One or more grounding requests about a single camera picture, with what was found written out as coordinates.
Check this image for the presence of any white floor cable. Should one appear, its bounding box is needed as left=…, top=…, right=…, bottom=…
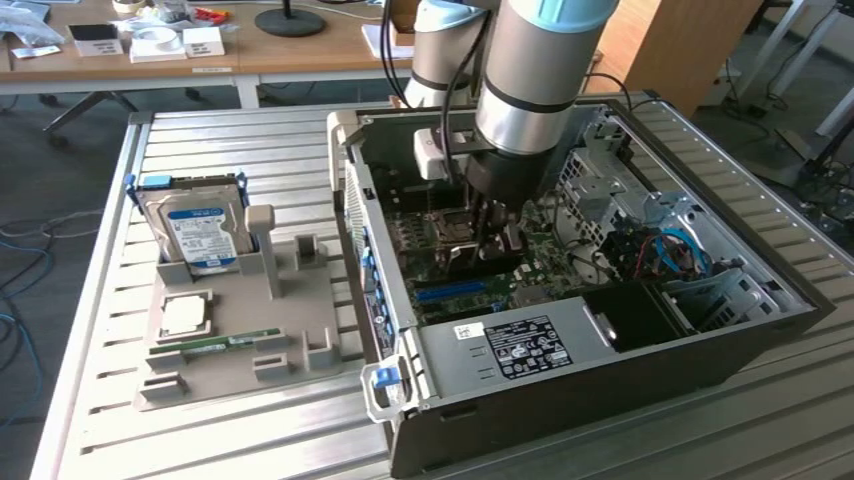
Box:
left=0, top=208, right=105, bottom=240

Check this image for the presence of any white table frame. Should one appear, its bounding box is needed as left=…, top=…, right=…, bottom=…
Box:
left=729, top=0, right=854, bottom=141

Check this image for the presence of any blue flat wire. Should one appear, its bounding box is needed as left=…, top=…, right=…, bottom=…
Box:
left=651, top=227, right=713, bottom=282

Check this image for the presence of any white paper stack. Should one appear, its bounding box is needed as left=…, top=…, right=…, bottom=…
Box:
left=360, top=23, right=416, bottom=61

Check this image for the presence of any wooden desk with white frame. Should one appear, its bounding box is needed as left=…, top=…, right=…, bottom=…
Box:
left=0, top=0, right=605, bottom=109

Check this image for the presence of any black round lamp base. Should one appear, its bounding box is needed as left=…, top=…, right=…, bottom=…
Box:
left=254, top=0, right=328, bottom=38

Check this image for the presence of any metal CPU socket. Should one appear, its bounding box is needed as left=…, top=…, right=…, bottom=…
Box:
left=429, top=208, right=478, bottom=246

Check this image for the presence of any perforated metal drive cage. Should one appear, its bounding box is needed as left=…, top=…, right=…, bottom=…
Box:
left=555, top=147, right=695, bottom=251

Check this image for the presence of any clear plastic bag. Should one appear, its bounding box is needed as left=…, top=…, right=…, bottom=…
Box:
left=0, top=3, right=66, bottom=47

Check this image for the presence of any grey parts rack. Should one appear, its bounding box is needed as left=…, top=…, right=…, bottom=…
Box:
left=132, top=203, right=345, bottom=412

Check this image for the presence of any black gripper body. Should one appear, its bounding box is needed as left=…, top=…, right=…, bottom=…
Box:
left=464, top=149, right=549, bottom=207

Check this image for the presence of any black and white box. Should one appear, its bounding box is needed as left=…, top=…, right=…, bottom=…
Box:
left=68, top=23, right=125, bottom=58

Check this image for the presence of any blue expansion slot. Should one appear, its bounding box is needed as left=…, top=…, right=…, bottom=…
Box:
left=413, top=280, right=486, bottom=303

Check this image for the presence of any open black PC case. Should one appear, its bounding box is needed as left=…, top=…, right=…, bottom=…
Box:
left=324, top=97, right=839, bottom=479

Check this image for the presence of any blue floor cable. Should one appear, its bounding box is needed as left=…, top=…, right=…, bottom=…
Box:
left=0, top=234, right=51, bottom=431

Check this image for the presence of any silver chipset heatsink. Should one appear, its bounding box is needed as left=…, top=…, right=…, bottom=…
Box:
left=511, top=287, right=556, bottom=309

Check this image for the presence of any green motherboard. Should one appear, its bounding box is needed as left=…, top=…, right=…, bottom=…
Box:
left=382, top=182, right=595, bottom=326

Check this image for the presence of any green RAM stick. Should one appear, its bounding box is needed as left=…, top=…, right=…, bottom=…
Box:
left=149, top=328, right=281, bottom=357

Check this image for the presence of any silver CPU chip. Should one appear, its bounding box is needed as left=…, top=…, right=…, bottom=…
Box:
left=161, top=295, right=206, bottom=337

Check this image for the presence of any green graphics card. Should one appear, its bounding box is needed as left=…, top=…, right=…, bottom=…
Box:
left=436, top=239, right=529, bottom=282

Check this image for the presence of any hard disk with blue carrier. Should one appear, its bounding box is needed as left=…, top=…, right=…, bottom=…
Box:
left=124, top=171, right=252, bottom=277

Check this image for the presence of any grey power supply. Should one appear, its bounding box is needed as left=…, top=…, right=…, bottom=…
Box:
left=398, top=298, right=615, bottom=401

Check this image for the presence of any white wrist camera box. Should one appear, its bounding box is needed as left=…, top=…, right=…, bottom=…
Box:
left=412, top=128, right=468, bottom=180

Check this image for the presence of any silver disk bay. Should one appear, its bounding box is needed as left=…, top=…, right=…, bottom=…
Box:
left=656, top=267, right=785, bottom=335

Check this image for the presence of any brown cardboard box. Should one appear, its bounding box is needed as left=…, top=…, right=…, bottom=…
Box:
left=384, top=0, right=432, bottom=49

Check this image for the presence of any small white box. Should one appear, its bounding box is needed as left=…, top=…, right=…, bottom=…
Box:
left=181, top=26, right=225, bottom=59

